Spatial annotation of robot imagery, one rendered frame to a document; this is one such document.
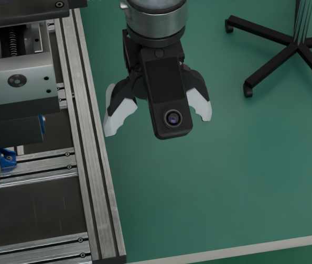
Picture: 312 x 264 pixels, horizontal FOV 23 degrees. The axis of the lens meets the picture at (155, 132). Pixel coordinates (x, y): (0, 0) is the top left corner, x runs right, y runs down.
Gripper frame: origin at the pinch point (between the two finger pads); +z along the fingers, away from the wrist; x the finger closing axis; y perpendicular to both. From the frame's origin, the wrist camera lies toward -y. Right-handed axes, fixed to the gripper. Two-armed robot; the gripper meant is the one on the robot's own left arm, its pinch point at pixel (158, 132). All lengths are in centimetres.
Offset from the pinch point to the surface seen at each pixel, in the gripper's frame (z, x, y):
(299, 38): 105, -70, 107
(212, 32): 115, -45, 125
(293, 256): 40.3, -24.7, -3.2
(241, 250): 40.5, -15.8, 0.1
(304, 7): 90, -70, 107
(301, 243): 40.5, -26.9, -0.7
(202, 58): 115, -38, 113
